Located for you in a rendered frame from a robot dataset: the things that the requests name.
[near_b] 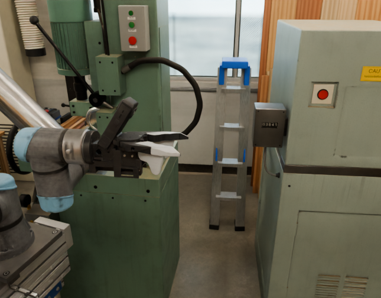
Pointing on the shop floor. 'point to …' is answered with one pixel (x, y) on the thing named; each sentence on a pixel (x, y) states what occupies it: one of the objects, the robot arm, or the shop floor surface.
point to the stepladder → (232, 62)
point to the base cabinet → (123, 243)
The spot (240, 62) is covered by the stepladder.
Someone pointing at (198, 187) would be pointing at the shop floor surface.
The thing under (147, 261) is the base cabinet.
